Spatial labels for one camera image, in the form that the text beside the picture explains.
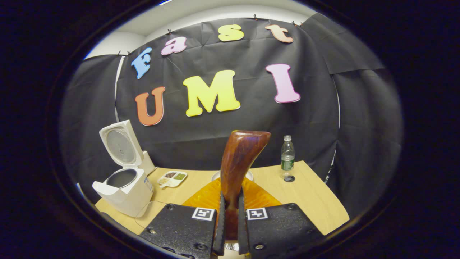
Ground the white round plate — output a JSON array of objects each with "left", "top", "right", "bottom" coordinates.
[{"left": 211, "top": 170, "right": 254, "bottom": 182}]

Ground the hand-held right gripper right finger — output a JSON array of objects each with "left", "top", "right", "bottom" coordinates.
[{"left": 237, "top": 177, "right": 324, "bottom": 259}]

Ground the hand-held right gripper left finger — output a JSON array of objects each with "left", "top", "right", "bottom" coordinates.
[{"left": 139, "top": 178, "right": 227, "bottom": 259}]

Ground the white toaster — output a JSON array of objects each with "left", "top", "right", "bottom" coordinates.
[{"left": 138, "top": 150, "right": 156, "bottom": 176}]

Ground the clear plastic bottle green label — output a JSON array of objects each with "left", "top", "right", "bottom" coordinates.
[{"left": 281, "top": 135, "right": 295, "bottom": 171}]

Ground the white rice cooker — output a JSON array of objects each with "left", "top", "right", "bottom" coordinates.
[{"left": 92, "top": 120, "right": 155, "bottom": 218}]

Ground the brown wooden spoon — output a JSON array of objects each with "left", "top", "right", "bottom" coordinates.
[{"left": 220, "top": 130, "right": 271, "bottom": 241}]

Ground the white divided spice dish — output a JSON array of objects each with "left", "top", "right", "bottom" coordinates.
[{"left": 157, "top": 171, "right": 188, "bottom": 188}]

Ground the black backdrop cloth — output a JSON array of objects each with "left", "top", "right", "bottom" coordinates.
[{"left": 59, "top": 13, "right": 405, "bottom": 216}]

